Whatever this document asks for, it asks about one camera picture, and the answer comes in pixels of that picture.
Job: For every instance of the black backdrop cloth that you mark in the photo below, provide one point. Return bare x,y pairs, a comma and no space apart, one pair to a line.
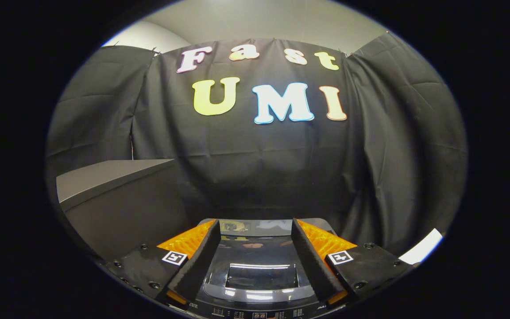
259,168

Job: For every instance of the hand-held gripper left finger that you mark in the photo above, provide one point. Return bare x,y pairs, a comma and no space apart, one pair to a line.
197,261

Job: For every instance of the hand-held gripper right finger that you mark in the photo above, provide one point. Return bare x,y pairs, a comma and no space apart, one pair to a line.
310,261

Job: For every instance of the dark glass washing machine lid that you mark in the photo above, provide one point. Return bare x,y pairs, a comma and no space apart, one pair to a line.
259,257

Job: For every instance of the grey side cabinet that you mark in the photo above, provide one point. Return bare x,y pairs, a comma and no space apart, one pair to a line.
126,212

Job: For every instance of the dark grey washing machine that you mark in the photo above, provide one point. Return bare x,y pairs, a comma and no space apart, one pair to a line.
259,313

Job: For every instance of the white flat board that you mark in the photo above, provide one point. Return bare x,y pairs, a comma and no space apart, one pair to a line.
422,249

